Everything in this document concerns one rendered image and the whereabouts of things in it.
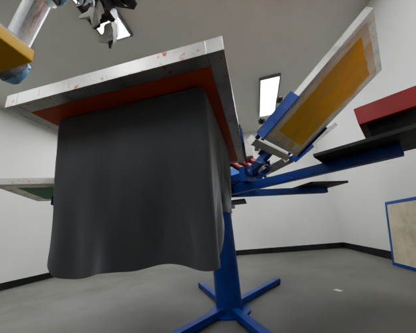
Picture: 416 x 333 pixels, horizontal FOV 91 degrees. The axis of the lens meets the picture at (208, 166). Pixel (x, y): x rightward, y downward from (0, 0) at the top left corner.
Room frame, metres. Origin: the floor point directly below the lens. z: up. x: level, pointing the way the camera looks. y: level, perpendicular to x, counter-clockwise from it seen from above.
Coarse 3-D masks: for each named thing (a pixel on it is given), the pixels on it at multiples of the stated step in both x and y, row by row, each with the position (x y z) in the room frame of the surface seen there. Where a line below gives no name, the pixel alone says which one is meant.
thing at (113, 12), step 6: (78, 0) 0.40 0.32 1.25; (84, 0) 0.40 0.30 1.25; (90, 0) 0.40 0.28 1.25; (102, 0) 0.39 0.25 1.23; (108, 0) 0.41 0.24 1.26; (78, 6) 0.40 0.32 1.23; (84, 6) 0.40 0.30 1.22; (90, 6) 0.40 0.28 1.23; (102, 6) 0.40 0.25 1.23; (108, 6) 0.41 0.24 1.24; (84, 12) 0.41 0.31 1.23; (108, 12) 0.42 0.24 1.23; (114, 12) 0.44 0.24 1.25; (102, 18) 0.44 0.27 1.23; (108, 18) 0.44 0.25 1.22; (114, 18) 0.44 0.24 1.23
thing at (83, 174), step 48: (192, 96) 0.43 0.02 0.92; (96, 144) 0.49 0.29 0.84; (144, 144) 0.46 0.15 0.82; (192, 144) 0.44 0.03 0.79; (96, 192) 0.49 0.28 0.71; (144, 192) 0.47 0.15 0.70; (192, 192) 0.45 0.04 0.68; (96, 240) 0.50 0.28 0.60; (144, 240) 0.48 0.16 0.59; (192, 240) 0.46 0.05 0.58
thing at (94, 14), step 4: (100, 4) 0.39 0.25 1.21; (92, 8) 0.37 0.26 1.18; (96, 8) 0.38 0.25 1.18; (100, 8) 0.39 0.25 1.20; (88, 12) 0.39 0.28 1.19; (92, 12) 0.38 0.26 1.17; (96, 12) 0.38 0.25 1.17; (100, 12) 0.39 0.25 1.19; (80, 16) 0.39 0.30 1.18; (84, 16) 0.39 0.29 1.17; (88, 16) 0.38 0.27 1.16; (92, 16) 0.38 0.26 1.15; (96, 16) 0.38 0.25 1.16; (100, 16) 0.39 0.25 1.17; (92, 20) 0.38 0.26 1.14; (96, 20) 0.39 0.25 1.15; (92, 24) 0.39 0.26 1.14; (96, 24) 0.39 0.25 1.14
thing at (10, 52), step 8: (0, 24) 0.24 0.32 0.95; (0, 32) 0.24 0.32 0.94; (8, 32) 0.25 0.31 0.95; (0, 40) 0.25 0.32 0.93; (8, 40) 0.25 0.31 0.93; (16, 40) 0.26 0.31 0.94; (0, 48) 0.26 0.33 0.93; (8, 48) 0.26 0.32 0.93; (16, 48) 0.27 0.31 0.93; (24, 48) 0.28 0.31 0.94; (0, 56) 0.27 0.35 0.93; (8, 56) 0.28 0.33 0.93; (16, 56) 0.28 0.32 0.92; (24, 56) 0.28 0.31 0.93; (32, 56) 0.29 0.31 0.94; (0, 64) 0.29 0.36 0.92; (8, 64) 0.29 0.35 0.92; (16, 64) 0.29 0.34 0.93; (24, 64) 0.30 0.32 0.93
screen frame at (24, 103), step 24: (192, 48) 0.34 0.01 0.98; (216, 48) 0.33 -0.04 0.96; (96, 72) 0.39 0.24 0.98; (120, 72) 0.38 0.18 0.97; (144, 72) 0.37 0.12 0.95; (168, 72) 0.38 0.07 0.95; (216, 72) 0.39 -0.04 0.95; (24, 96) 0.43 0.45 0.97; (48, 96) 0.42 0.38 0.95; (72, 96) 0.43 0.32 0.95; (240, 144) 0.84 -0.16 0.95
